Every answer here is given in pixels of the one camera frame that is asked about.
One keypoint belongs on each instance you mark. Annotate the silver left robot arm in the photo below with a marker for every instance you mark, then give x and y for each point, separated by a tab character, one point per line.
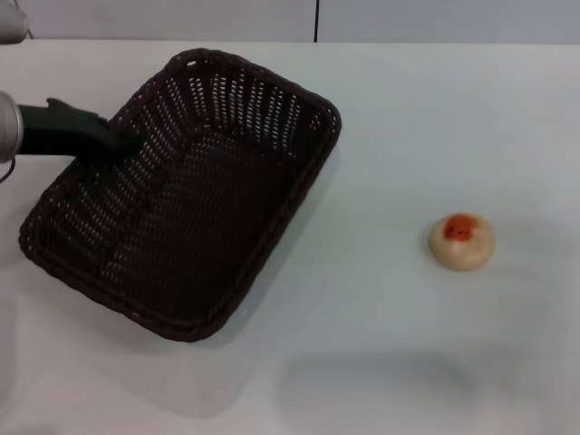
9	129

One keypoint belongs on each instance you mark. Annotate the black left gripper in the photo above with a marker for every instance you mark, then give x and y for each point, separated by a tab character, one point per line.
45	133

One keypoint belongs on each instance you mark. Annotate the round bun with red top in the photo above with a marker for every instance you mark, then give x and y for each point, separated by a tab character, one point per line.
462	251

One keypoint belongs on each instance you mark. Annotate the black vertical wall strip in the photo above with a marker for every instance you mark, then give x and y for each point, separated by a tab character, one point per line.
316	20

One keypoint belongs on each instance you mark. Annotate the black woven rectangular basket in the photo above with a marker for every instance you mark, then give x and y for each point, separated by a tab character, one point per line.
213	217

